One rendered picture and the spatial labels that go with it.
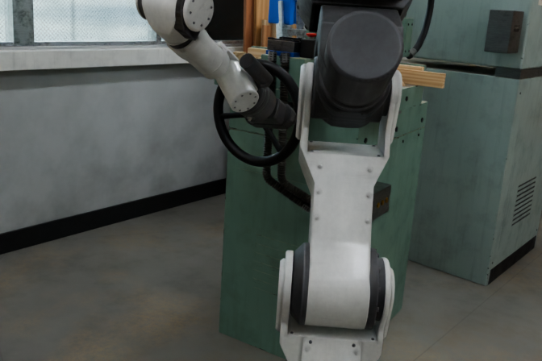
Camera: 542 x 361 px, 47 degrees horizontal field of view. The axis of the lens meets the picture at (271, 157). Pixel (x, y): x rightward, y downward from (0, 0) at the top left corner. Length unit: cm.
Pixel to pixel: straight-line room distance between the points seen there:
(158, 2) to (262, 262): 106
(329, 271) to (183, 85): 231
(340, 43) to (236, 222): 116
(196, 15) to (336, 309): 56
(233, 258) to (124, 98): 125
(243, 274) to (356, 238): 100
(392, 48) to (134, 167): 234
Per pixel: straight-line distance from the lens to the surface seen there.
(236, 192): 196
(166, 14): 113
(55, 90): 281
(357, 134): 171
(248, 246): 198
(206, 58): 121
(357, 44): 92
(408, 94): 174
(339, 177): 108
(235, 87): 129
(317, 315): 108
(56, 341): 218
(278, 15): 279
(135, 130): 309
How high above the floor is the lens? 110
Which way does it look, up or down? 14 degrees down
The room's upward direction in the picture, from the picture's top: 4 degrees clockwise
